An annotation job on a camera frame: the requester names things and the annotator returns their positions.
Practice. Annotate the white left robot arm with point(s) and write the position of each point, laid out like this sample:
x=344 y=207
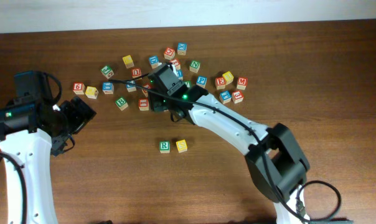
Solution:
x=30 y=133

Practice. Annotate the red U block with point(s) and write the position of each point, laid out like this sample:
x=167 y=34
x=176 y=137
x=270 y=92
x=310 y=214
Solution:
x=136 y=73

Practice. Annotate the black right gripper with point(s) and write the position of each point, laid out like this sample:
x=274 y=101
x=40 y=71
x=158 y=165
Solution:
x=159 y=99

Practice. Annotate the green J block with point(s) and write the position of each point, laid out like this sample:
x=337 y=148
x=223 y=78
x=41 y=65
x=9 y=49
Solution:
x=107 y=71

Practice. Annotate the yellow S block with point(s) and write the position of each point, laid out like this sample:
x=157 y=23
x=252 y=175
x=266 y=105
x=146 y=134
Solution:
x=181 y=146

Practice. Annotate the red C block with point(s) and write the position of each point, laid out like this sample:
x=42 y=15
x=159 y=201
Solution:
x=169 y=53

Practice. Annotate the yellow block near E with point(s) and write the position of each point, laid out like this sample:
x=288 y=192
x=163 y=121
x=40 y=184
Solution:
x=228 y=77

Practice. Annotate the blue D block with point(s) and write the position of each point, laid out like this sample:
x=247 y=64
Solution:
x=154 y=61

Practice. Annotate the green N block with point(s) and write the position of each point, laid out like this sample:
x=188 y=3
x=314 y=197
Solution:
x=194 y=66

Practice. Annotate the red I block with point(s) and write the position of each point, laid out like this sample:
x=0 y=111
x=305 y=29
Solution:
x=143 y=104

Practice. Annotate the red M block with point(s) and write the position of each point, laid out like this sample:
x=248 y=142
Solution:
x=242 y=83

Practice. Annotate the yellow block far left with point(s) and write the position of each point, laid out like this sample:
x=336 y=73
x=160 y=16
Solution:
x=91 y=92

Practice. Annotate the green B block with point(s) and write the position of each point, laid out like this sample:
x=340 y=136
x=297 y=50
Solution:
x=121 y=103

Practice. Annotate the red 3 block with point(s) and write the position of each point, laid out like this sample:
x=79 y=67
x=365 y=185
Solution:
x=237 y=96

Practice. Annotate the red X block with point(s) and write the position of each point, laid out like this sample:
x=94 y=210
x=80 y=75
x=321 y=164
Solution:
x=176 y=63

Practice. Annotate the red E block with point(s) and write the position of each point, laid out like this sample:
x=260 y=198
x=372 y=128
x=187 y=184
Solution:
x=220 y=83

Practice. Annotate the blue T block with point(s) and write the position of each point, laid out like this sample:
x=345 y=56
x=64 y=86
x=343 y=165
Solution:
x=225 y=97

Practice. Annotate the red 6 block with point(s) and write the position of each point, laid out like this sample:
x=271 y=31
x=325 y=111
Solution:
x=78 y=88

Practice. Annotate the blue P block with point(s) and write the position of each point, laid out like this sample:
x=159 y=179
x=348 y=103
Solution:
x=201 y=81

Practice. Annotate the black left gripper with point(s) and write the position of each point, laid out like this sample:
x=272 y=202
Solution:
x=77 y=115

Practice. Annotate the red Y block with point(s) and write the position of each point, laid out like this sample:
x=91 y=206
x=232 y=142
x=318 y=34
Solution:
x=145 y=90

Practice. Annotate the green R block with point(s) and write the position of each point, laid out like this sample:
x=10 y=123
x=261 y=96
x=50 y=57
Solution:
x=164 y=147

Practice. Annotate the blue H block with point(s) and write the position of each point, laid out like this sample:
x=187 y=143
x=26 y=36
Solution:
x=180 y=74

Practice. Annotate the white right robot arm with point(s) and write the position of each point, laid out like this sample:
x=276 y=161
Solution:
x=276 y=162

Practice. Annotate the blue X block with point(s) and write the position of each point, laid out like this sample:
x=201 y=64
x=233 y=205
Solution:
x=181 y=48

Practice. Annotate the green V block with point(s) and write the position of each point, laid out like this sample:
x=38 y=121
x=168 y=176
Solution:
x=188 y=84

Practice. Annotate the yellow block top left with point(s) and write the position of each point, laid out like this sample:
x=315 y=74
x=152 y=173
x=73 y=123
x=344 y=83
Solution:
x=128 y=61

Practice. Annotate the blue 5 block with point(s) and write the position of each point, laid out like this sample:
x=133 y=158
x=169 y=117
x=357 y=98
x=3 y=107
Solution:
x=130 y=86

